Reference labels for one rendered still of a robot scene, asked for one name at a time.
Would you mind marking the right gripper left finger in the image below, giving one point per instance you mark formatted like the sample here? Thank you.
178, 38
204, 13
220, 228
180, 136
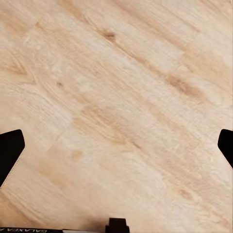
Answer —
11, 146

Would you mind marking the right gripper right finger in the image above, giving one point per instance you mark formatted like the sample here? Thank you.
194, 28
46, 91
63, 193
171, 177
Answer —
225, 144

